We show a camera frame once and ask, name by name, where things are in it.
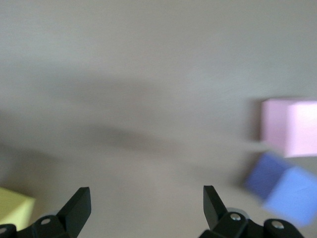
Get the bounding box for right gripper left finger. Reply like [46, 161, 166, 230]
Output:
[0, 187, 92, 238]

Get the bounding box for large table mat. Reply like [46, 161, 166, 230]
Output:
[0, 0, 317, 238]

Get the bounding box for purple foam cube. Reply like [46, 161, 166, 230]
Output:
[244, 151, 317, 228]

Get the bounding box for yellow foam cube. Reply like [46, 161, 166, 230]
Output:
[0, 186, 36, 230]

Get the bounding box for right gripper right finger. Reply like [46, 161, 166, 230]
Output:
[198, 185, 307, 238]

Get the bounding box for pink foam cube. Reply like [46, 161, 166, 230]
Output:
[260, 98, 317, 159]

